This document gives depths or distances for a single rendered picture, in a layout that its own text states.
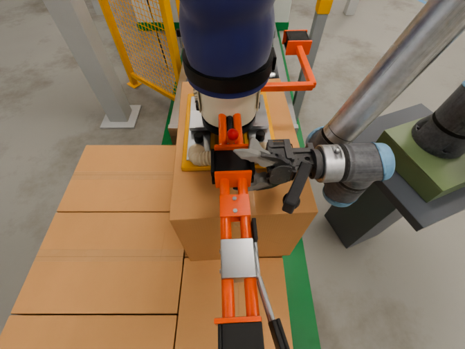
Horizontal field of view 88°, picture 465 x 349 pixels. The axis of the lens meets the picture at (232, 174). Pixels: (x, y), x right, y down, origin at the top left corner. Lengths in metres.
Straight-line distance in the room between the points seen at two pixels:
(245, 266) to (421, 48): 0.52
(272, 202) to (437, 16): 0.50
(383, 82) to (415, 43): 0.08
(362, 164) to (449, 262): 1.53
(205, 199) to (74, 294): 0.67
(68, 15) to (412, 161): 1.97
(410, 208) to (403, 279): 0.84
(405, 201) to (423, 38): 0.62
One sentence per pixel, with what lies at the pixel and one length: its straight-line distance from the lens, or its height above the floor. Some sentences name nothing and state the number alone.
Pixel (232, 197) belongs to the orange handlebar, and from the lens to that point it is 0.50.
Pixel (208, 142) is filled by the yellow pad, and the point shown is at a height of 0.97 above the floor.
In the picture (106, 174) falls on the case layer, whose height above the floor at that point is 0.54.
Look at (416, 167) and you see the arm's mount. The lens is 1.10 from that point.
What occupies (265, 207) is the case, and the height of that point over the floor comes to 0.94.
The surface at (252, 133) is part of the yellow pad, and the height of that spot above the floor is 0.97.
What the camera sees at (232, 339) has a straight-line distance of 0.43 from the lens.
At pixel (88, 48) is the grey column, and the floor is 0.68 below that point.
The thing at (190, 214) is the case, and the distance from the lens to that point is 0.66.
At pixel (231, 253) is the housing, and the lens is 0.46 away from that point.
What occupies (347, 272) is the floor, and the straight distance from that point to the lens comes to 1.72.
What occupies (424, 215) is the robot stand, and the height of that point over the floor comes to 0.75.
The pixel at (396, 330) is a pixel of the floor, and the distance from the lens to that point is 1.77.
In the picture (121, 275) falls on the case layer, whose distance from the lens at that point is 1.10.
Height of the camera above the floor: 1.54
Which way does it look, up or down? 56 degrees down
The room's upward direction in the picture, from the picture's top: straight up
